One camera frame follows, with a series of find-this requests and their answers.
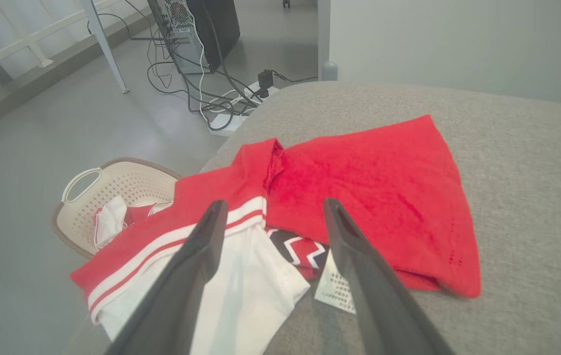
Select black power adapter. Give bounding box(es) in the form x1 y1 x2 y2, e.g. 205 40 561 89
258 70 274 98

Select white extension socket box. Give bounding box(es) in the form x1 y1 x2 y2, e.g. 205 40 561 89
209 112 250 137

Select white red garment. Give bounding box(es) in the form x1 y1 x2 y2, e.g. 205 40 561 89
94 196 175 249

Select grey desk leg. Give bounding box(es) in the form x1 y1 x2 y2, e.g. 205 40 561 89
80 0 130 94

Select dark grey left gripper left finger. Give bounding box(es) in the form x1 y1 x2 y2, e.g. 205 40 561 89
105 200 229 355

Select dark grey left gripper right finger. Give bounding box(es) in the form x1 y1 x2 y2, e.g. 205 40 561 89
322 198 456 355

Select wide white partition panel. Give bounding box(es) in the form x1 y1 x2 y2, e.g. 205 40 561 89
330 0 561 108

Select grey partition post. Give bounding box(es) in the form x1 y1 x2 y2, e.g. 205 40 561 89
317 0 338 81

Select white power strip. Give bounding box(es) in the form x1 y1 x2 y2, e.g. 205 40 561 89
241 81 281 103

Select thin black adapter cord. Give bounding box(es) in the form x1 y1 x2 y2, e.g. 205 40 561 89
271 71 318 84

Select white metal railing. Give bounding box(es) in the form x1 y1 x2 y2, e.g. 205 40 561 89
0 0 128 82

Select red Bulls jersey white sleeves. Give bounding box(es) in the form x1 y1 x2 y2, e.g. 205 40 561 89
70 114 482 355

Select black computer tower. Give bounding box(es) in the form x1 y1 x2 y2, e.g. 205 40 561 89
147 0 240 74

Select beige plastic laundry basket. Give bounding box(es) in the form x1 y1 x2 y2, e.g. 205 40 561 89
52 157 182 259

